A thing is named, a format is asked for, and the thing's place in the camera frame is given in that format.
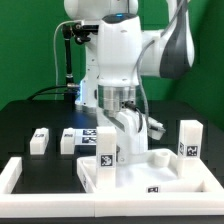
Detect white U-shaped obstacle frame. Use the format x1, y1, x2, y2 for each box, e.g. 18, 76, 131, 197
0, 157, 95, 219

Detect fiducial marker sheet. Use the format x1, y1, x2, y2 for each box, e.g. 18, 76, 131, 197
75, 129, 96, 145

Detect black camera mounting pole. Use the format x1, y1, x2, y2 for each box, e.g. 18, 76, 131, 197
62, 23, 90, 84

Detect grey camera on mount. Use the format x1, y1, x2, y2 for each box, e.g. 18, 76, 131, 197
81, 20, 99, 33

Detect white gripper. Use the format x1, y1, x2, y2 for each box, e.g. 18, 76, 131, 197
109, 109, 148, 162

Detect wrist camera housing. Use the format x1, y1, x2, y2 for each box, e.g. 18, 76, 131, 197
148, 117, 166, 140

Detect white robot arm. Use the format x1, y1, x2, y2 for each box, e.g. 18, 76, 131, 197
64, 0, 194, 164

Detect black cables on table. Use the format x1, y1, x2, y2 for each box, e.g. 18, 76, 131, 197
25, 83, 81, 102

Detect white desk top tray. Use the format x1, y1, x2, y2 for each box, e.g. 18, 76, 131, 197
77, 149, 224, 217

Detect grey camera cable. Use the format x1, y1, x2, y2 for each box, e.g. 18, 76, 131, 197
53, 20, 83, 101

